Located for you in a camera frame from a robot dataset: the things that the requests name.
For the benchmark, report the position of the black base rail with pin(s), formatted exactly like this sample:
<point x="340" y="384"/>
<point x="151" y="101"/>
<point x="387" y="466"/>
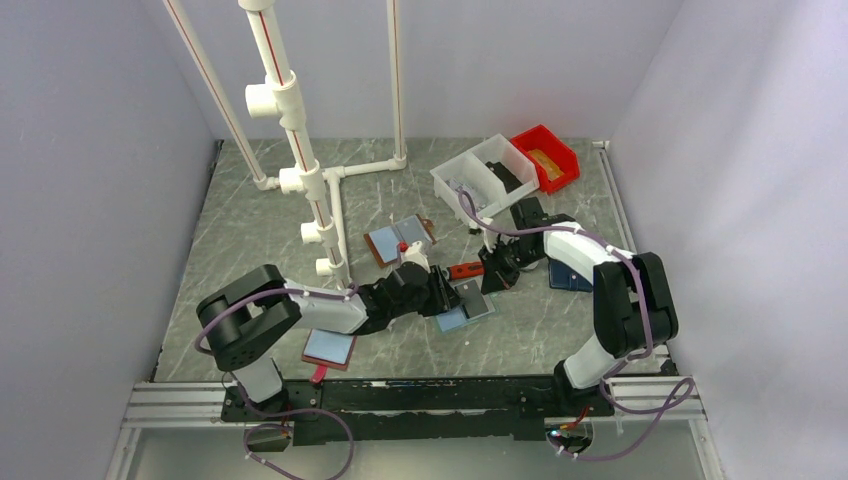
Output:
<point x="520" y="407"/>

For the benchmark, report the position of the grey parts in bin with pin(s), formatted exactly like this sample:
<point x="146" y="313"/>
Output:
<point x="458" y="186"/>

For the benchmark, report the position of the white divided bin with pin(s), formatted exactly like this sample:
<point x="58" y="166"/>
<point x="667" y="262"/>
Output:
<point x="469" y="166"/>

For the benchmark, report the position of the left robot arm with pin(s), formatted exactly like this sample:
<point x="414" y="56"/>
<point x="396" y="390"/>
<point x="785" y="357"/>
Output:
<point x="242" y="321"/>

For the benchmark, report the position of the red plastic bin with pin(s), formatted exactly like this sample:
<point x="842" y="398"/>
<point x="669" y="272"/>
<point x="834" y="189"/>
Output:
<point x="540" y="137"/>

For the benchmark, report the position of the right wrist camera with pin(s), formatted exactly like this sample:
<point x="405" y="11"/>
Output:
<point x="486" y="236"/>

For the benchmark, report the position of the red handled adjustable wrench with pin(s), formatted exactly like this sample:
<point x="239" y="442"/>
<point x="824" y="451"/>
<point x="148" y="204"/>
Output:
<point x="465" y="270"/>

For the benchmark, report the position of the grey credit card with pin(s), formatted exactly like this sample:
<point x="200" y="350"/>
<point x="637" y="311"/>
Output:
<point x="474" y="304"/>

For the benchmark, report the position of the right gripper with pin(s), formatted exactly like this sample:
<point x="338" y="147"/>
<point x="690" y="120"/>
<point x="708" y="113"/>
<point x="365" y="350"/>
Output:
<point x="494" y="280"/>

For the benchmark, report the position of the brown card holder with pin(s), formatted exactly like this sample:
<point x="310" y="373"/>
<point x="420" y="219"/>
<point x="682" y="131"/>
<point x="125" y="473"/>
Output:
<point x="383" y="241"/>

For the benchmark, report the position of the red card holder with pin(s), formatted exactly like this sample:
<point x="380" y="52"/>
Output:
<point x="330" y="349"/>

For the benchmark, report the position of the white pvc pipe frame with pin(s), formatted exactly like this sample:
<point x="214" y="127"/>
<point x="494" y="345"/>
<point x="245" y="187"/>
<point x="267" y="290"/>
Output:
<point x="279" y="96"/>

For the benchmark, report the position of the yellow item in red bin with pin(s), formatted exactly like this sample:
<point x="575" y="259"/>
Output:
<point x="549" y="166"/>

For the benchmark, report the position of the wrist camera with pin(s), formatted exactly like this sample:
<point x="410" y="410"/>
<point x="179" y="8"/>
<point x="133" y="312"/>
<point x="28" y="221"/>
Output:
<point x="486" y="236"/>
<point x="415" y="252"/>

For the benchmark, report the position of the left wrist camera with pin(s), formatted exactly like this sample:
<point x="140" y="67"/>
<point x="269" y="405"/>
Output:
<point x="415" y="252"/>

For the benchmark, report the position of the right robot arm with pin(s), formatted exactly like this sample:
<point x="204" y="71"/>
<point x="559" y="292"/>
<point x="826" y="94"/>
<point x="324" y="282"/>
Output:
<point x="633" y="308"/>

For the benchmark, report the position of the black part in bin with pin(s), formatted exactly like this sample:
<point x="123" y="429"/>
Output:
<point x="505" y="175"/>

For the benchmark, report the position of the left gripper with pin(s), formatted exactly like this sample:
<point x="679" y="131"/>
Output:
<point x="443" y="294"/>

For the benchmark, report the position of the navy blue card holder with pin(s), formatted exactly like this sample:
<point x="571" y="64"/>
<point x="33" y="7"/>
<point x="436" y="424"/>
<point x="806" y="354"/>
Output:
<point x="563" y="277"/>

